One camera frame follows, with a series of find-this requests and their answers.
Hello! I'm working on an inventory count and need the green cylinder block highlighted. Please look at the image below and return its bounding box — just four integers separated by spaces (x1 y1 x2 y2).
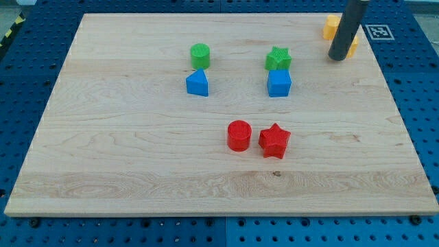
190 43 210 69

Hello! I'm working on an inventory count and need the blue cube block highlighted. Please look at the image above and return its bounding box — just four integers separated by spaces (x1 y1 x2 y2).
267 69 292 97

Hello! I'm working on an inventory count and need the green star block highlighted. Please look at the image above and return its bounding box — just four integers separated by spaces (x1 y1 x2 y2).
265 46 292 70

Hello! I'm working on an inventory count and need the yellow block behind rod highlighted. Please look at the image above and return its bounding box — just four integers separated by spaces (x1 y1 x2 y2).
346 36 359 58

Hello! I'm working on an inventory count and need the yellow hexagon block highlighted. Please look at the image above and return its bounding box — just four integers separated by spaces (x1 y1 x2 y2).
322 14 341 40

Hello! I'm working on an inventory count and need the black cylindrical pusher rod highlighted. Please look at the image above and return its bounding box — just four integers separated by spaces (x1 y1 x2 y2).
328 0 370 61

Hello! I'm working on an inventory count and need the red cylinder block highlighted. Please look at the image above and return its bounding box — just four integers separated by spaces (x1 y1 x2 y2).
227 120 252 152

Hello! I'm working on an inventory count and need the black bolt left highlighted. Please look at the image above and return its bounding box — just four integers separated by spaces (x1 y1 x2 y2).
28 217 40 228

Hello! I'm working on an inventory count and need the black bolt right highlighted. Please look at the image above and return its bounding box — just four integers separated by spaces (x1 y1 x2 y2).
409 215 423 226

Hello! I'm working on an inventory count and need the red star block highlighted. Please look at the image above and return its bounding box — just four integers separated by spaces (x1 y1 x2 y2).
258 123 291 159

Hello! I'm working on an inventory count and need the white fiducial marker tag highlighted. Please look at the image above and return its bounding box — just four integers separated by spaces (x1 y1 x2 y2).
366 24 394 40

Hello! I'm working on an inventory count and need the light wooden board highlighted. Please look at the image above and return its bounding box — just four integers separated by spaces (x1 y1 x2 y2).
5 13 438 217

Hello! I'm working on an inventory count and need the black bolt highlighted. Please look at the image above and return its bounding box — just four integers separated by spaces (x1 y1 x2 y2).
409 215 423 226
28 217 40 228

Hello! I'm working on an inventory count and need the blue triangle block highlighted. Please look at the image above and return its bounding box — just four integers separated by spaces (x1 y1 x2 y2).
186 69 209 97

